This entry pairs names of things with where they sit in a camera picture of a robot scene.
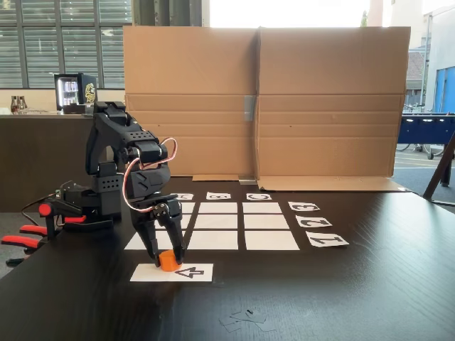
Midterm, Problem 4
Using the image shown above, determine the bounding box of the black power cable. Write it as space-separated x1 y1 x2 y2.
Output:
21 199 47 223

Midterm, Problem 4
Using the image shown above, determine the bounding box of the black tape grid frame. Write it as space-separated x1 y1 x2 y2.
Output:
122 200 302 252

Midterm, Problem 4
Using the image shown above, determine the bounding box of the paper sheet number 3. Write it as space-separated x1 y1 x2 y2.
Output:
288 201 321 212

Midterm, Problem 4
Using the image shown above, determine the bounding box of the paper sheet number 1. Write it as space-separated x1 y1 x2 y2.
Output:
305 231 350 248

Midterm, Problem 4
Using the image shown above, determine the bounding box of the large brown cardboard screen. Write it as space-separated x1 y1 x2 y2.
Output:
122 25 412 193

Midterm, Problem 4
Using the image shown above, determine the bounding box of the paper sheet number 2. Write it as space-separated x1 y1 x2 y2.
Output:
295 215 333 228

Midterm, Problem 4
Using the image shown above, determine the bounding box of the white red servo wire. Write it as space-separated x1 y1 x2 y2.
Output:
122 137 178 214

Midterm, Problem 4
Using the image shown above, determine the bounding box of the round orange token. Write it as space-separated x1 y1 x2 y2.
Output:
159 249 183 272

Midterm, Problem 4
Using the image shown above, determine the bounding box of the red black clamp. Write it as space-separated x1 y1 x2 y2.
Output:
0 235 43 268
19 198 87 243

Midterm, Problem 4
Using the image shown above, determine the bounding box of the grey tape strip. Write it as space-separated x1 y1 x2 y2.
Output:
243 94 257 121

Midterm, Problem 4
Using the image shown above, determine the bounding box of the black mini fridge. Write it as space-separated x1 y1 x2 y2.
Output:
53 72 97 115

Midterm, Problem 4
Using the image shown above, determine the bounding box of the white arrow paper sheet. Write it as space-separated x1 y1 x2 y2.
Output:
129 263 214 283

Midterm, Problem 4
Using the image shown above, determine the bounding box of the dark wooden stand leg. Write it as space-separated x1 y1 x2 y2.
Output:
422 130 455 207

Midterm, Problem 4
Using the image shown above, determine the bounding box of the dark wooden counter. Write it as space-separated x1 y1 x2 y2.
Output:
0 112 125 213

